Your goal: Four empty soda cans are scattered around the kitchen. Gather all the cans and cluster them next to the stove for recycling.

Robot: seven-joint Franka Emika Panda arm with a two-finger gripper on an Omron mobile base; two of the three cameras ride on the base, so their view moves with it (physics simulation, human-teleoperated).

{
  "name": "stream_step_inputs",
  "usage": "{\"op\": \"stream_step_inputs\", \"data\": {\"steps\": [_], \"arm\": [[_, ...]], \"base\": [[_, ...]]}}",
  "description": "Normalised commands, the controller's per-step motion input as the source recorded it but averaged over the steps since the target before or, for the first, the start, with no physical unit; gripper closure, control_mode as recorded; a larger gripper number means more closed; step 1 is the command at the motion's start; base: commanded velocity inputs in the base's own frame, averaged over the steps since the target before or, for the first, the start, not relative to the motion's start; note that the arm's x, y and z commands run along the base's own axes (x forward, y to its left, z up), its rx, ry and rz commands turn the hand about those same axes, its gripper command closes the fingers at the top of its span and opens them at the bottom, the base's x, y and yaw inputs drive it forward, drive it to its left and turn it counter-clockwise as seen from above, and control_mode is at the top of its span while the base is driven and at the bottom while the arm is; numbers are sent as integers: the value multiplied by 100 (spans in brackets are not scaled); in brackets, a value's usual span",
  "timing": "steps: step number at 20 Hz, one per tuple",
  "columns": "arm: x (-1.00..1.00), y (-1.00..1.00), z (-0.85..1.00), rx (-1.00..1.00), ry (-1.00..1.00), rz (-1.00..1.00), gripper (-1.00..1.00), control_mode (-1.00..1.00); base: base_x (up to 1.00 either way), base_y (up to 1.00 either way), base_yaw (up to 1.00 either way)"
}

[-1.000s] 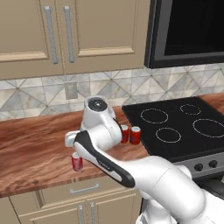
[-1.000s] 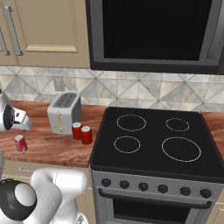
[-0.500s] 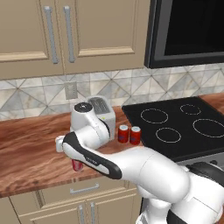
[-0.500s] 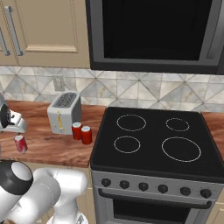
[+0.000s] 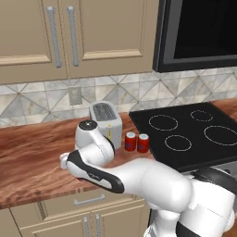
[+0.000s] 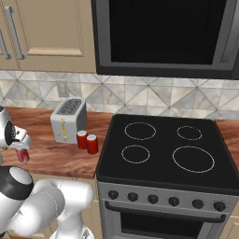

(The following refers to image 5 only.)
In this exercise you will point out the beige drawer front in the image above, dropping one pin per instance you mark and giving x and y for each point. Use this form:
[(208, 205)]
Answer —
[(61, 207)]

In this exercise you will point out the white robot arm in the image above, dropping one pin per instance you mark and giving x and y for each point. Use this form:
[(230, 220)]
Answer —
[(160, 182)]

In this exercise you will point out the silver oven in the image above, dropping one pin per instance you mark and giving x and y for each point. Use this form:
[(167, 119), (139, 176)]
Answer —
[(229, 168)]

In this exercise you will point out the grey wall socket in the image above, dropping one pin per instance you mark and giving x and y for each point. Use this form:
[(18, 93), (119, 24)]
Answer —
[(75, 95)]

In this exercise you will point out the black microwave oven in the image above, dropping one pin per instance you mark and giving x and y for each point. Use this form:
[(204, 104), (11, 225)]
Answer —
[(197, 31)]

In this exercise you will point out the beige wall cupboard door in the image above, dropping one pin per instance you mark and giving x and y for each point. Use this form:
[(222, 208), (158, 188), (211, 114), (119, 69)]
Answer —
[(24, 37), (111, 31)]

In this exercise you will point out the red soda can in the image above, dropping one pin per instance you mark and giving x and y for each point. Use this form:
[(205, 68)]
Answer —
[(143, 143), (130, 142), (81, 179)]

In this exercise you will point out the silver toaster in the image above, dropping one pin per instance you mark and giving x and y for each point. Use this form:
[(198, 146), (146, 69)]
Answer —
[(105, 113)]

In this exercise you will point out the beige base cupboard door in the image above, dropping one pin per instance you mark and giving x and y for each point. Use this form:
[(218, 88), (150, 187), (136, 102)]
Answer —
[(55, 230), (123, 220)]

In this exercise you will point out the black hob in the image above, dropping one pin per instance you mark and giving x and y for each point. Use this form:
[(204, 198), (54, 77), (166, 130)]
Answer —
[(185, 135)]

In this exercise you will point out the beige base cupboard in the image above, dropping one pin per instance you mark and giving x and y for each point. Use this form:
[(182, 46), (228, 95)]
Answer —
[(6, 223)]

